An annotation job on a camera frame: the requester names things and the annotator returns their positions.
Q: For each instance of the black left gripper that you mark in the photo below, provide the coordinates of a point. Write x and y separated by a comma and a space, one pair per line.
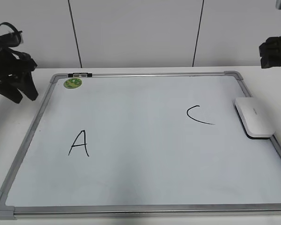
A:
15, 67

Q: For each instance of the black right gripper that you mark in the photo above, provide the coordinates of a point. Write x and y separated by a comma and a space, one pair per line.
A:
270, 53

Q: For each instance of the white board eraser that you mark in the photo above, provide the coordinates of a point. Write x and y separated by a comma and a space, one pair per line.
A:
254, 118

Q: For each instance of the round green magnet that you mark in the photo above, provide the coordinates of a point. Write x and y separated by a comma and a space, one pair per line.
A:
72, 83

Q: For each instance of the black marker clip holder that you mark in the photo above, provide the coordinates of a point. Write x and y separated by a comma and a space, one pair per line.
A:
71, 75

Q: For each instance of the white framed whiteboard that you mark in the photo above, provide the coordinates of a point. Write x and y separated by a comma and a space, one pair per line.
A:
124, 145

